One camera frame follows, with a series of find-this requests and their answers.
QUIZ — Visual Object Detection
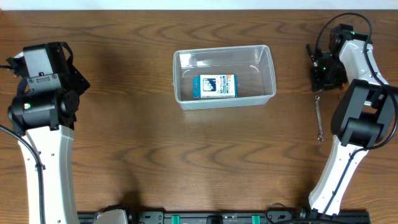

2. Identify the clear plastic container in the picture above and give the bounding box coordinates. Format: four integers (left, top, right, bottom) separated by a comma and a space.
173, 45, 277, 110

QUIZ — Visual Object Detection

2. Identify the white blue product box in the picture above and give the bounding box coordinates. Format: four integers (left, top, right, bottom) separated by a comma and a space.
193, 75, 238, 98

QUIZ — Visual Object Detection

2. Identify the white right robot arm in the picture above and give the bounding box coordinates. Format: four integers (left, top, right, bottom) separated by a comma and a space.
308, 24, 397, 216

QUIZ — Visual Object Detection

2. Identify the small black-handled hammer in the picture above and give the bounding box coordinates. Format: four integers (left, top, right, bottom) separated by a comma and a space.
306, 44, 317, 67

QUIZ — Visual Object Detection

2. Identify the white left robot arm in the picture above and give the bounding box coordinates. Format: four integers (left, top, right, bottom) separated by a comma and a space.
7, 42, 90, 223

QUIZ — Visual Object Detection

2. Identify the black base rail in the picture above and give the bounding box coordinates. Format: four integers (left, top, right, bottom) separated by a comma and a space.
78, 205, 371, 224

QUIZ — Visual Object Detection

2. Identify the silver combination wrench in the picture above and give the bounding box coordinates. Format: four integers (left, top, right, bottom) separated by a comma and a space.
315, 95, 323, 142

